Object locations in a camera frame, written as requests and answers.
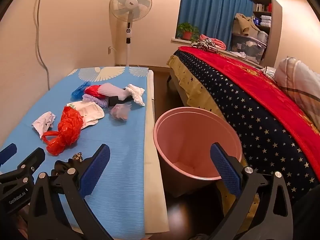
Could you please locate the large red plastic bag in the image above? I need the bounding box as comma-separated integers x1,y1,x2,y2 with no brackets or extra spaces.
41,106,84,155

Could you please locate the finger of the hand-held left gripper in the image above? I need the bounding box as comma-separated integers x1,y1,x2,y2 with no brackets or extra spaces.
0,144,17,166
0,147,46,184

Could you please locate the blue patterned mat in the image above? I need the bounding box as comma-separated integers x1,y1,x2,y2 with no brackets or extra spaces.
0,66,150,233

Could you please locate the wooden bookshelf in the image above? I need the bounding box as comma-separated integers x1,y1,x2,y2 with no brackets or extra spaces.
252,0,273,60

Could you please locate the bed with star blanket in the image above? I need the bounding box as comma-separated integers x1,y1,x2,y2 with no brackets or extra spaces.
167,49,319,205

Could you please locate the black elastic strap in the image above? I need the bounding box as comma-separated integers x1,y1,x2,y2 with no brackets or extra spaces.
108,95,133,108

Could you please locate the pink folded cloth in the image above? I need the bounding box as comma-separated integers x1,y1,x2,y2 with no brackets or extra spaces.
199,34,227,51

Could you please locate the white standing fan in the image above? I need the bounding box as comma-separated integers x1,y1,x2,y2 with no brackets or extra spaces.
109,0,152,68

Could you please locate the pink plastic bin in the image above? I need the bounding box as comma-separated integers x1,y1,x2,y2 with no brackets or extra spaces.
153,107,243,198

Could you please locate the small red plastic bag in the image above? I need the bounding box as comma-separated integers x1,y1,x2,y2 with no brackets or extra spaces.
84,85,105,99

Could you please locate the white tissue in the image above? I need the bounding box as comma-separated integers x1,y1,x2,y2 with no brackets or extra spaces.
32,112,57,138

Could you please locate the blue plastic shoe cover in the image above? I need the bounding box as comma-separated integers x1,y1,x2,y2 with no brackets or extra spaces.
71,81,92,99

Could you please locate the clear storage box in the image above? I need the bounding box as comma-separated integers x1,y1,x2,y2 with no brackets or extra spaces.
230,31,268,64

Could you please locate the white foam net sleeve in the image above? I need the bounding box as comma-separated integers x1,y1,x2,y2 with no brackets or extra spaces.
99,82,130,100

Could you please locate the purple foam net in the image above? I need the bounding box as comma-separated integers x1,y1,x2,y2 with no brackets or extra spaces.
82,94,110,108

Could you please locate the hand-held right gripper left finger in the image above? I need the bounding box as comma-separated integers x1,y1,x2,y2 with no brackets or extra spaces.
28,144,114,240

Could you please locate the grey wall cable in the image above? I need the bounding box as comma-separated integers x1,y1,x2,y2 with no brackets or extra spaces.
35,0,52,90

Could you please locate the beige garment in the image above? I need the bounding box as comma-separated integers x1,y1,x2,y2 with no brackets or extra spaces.
234,13,255,37

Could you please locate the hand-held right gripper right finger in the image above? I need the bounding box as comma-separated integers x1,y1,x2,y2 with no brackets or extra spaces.
209,142,293,240

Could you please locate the potted green plant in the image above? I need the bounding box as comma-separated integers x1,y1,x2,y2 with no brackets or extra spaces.
176,22,200,42

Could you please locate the striped cloth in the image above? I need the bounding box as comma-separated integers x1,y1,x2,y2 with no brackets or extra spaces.
192,38,220,54

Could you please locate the white windowsill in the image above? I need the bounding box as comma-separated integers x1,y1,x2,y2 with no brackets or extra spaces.
171,38,198,46

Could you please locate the clear plastic bag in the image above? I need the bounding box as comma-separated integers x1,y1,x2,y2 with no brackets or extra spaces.
110,102,132,121

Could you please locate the white cloth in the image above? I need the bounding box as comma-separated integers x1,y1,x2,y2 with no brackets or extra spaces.
125,84,146,107

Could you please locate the plaid pillow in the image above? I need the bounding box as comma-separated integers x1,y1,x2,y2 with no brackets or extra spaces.
274,56,320,130

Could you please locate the red blanket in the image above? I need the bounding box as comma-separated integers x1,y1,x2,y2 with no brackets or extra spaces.
178,45,320,178

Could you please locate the blue curtain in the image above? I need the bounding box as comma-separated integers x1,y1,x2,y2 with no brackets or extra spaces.
177,0,254,46

